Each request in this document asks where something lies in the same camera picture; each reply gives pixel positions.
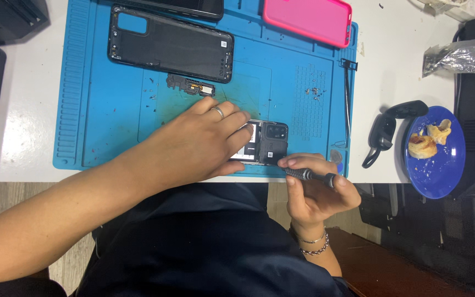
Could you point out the grey opening pick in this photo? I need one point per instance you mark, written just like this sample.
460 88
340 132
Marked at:
335 156

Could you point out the brown wooden bench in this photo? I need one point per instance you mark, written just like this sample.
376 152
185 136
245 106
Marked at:
386 272

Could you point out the dark blue shirt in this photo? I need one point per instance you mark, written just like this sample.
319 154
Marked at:
188 251

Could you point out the black metal tweezers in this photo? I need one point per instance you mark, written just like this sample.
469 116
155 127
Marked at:
347 107

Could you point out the black sim tray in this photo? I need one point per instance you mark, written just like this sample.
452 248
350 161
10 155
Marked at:
349 64

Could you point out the blue silicone repair mat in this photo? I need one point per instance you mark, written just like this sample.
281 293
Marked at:
109 123

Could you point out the torn pastry piece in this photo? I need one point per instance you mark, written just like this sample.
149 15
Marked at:
439 131

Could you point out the pile of small screws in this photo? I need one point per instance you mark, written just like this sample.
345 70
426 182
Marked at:
314 93

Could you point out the black box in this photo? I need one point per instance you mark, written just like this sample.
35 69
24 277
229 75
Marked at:
6 18

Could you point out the black phone back cover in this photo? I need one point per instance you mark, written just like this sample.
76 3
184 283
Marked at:
171 45

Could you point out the black precision screwdriver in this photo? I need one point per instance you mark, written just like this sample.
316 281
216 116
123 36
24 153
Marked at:
308 175

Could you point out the white box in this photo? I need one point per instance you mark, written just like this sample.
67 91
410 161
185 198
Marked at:
447 7

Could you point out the person's right hand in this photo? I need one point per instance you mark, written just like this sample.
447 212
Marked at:
318 202

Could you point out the black smartphone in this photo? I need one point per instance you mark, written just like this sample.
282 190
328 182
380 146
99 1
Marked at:
188 6
272 144

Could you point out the pink phone case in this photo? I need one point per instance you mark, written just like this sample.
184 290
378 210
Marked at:
307 18

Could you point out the black phone speaker module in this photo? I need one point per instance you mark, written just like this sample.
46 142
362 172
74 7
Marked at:
188 84

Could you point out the person's left hand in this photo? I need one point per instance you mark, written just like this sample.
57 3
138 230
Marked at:
196 140

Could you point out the blue plate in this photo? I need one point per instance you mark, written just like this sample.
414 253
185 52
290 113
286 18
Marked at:
439 169

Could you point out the round pastry piece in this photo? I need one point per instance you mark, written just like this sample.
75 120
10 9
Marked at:
422 146

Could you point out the silver plastic bag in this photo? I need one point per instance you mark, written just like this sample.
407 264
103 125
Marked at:
464 55

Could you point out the thin silver bangle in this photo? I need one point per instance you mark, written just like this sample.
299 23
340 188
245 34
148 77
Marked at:
311 241

